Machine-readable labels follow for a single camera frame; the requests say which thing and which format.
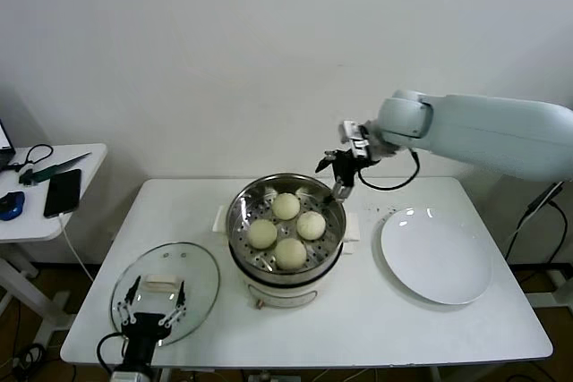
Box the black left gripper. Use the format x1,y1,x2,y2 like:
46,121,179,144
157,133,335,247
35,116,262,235
116,276,188,368

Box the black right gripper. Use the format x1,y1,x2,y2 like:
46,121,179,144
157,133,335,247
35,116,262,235
314,149,380,204

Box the white steamed baozi bun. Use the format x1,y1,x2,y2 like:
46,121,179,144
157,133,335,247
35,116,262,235
273,238,308,270
271,192,302,221
296,210,327,241
246,219,278,250

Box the round glass pot lid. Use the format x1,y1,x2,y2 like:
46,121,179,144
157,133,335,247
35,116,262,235
111,242,221,348

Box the stainless steel steamer basket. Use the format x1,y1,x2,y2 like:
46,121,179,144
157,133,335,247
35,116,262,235
213,172,362,278

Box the white electric cooker base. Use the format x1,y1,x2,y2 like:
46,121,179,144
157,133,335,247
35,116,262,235
227,241,355,311

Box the large white plate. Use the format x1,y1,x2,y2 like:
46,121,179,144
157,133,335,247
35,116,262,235
380,207,492,305

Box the black smartphone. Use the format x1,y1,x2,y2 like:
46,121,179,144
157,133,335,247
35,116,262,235
43,168,83,218

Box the white side table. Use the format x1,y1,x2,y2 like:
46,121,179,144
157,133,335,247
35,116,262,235
0,143,108,347

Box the dark green flat blade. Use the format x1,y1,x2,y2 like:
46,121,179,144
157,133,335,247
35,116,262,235
19,152,93,187

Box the blue computer mouse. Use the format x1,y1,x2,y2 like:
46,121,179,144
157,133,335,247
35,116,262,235
0,191,27,222

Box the black laptop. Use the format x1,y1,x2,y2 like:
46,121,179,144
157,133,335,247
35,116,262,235
0,118,17,173

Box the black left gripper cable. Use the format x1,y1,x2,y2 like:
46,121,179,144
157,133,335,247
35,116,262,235
96,332,131,369

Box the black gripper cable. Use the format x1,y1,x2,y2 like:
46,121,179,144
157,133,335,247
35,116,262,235
96,332,131,369
357,149,421,190

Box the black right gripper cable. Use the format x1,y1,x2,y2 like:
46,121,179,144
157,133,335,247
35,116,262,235
357,149,421,190

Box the white charging cable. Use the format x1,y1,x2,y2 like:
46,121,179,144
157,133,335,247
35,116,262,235
56,214,96,283

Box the black floor cable bundle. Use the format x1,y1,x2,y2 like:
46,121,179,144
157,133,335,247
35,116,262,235
11,342,50,369

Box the black looped cable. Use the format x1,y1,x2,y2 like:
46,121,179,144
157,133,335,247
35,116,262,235
2,144,56,174

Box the black cable with adapter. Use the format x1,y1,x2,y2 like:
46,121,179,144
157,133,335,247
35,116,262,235
504,181,568,262

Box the white desk with frame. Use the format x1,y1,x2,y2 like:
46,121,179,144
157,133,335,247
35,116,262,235
521,260,573,308

